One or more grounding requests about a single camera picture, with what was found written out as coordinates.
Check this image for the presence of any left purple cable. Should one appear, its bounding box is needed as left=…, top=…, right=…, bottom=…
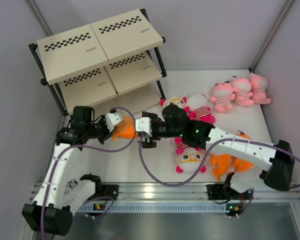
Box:
left=39, top=106, right=141, bottom=236

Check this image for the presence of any white panda plush with glasses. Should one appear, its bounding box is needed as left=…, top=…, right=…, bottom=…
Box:
left=159, top=96, right=190, bottom=113

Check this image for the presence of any aluminium mounting rail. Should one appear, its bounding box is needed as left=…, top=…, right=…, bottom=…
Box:
left=103, top=182, right=300, bottom=202

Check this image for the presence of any purple cable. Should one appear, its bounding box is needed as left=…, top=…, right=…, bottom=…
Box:
left=39, top=106, right=141, bottom=236
left=138, top=134, right=300, bottom=216

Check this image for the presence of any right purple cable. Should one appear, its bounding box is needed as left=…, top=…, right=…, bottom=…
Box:
left=138, top=134, right=300, bottom=216

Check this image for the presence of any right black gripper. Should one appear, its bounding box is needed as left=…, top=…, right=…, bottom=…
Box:
left=140, top=113, right=183, bottom=149

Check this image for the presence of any beige three-tier shelf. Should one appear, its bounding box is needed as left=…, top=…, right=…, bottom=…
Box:
left=28, top=8, right=167, bottom=116

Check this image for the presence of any orange shark plush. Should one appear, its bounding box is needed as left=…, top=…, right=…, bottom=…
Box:
left=112, top=116, right=135, bottom=141
left=210, top=129, right=257, bottom=182

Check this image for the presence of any white panda plush front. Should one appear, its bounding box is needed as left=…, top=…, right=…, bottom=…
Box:
left=174, top=137, right=206, bottom=174

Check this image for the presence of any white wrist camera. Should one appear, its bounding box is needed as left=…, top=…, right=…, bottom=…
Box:
left=105, top=112, right=124, bottom=132
left=135, top=117, right=152, bottom=137

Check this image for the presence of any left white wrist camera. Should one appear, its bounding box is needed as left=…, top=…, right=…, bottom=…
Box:
left=105, top=112, right=124, bottom=132

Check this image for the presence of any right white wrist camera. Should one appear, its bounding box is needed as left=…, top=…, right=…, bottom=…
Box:
left=135, top=117, right=152, bottom=137

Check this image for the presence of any white slotted cable duct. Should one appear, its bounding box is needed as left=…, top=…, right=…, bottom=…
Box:
left=77, top=202, right=240, bottom=214

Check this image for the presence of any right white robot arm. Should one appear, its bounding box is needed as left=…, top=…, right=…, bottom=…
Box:
left=134, top=104, right=295, bottom=199

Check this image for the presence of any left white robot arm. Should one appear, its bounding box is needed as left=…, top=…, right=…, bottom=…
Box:
left=22, top=106, right=122, bottom=237

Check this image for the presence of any white panda plush face down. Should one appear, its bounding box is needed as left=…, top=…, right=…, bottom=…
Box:
left=186, top=93, right=216, bottom=124

